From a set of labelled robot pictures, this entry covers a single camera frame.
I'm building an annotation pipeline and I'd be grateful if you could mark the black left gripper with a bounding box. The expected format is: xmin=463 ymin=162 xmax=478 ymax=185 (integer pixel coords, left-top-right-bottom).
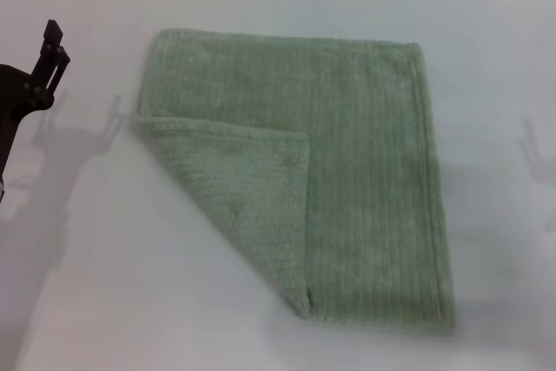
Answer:
xmin=0 ymin=18 xmax=71 ymax=205

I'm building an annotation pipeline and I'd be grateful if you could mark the light green ribbed towel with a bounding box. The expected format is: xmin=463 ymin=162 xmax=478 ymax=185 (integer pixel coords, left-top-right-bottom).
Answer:
xmin=132 ymin=28 xmax=457 ymax=318

